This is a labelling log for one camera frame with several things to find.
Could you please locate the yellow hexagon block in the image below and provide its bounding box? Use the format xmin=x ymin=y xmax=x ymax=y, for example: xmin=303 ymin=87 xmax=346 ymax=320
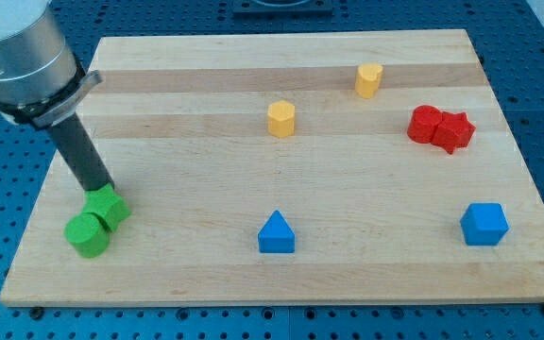
xmin=267 ymin=100 xmax=296 ymax=138

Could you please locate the red cylinder block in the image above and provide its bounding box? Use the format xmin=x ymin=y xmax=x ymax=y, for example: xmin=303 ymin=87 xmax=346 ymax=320
xmin=407 ymin=105 xmax=442 ymax=144

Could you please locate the wooden board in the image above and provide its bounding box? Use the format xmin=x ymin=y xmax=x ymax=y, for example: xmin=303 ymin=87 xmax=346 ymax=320
xmin=0 ymin=29 xmax=544 ymax=307

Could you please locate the green cylinder block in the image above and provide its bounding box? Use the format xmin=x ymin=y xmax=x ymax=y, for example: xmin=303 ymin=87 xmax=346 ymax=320
xmin=64 ymin=213 xmax=110 ymax=259

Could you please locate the green star block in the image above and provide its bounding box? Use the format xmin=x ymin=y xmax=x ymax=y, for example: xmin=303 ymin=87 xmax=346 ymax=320
xmin=82 ymin=183 xmax=131 ymax=233

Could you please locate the blue cube block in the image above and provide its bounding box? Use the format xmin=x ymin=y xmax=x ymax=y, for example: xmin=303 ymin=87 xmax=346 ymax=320
xmin=460 ymin=202 xmax=510 ymax=246

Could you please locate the blue triangle block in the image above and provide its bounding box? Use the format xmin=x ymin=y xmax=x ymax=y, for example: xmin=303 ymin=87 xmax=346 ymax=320
xmin=257 ymin=211 xmax=296 ymax=253

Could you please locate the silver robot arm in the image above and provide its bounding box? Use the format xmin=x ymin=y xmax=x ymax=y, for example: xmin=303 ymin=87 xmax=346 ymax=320
xmin=0 ymin=0 xmax=102 ymax=129

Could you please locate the red star block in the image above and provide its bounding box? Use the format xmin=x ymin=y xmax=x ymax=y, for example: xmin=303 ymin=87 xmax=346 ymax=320
xmin=431 ymin=111 xmax=476 ymax=154

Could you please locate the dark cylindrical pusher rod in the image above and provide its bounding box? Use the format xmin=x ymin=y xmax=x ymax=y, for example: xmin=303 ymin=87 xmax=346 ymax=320
xmin=46 ymin=113 xmax=113 ymax=191

